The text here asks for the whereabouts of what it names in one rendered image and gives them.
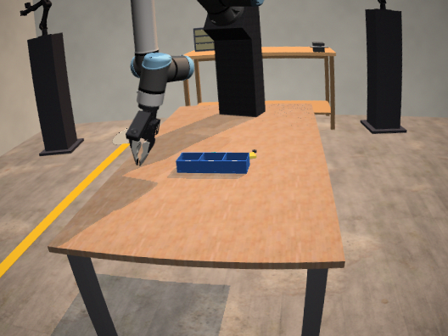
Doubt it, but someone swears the blue three-compartment bin rack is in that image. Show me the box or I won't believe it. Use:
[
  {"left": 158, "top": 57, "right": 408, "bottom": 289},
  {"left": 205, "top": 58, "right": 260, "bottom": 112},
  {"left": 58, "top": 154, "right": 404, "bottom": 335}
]
[{"left": 176, "top": 153, "right": 250, "bottom": 174}]

